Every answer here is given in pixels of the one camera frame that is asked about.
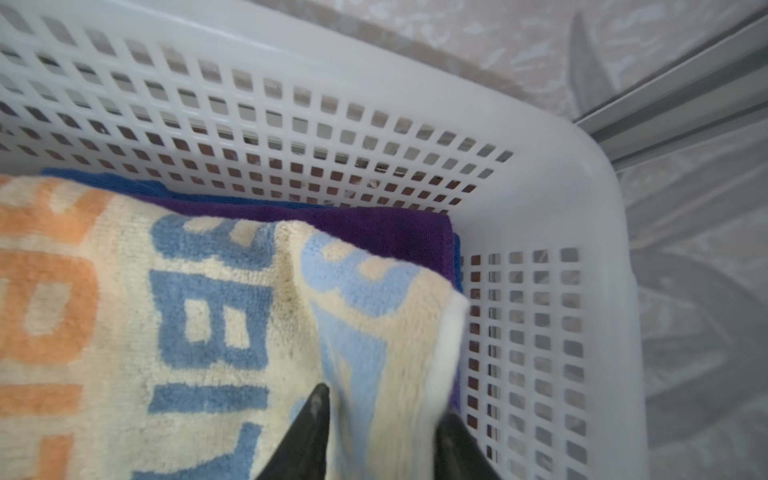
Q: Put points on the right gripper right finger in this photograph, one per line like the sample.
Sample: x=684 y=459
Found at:
x=456 y=454

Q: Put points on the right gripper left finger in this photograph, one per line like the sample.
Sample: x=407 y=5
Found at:
x=302 y=452

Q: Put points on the white light-blue towel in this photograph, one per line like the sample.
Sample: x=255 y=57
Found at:
x=65 y=410

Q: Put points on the purple towel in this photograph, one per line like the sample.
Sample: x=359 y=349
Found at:
x=242 y=309

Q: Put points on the blue towel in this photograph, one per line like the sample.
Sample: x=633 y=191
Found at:
x=108 y=183

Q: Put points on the white plastic basket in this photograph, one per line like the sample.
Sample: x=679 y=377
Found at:
x=229 y=98

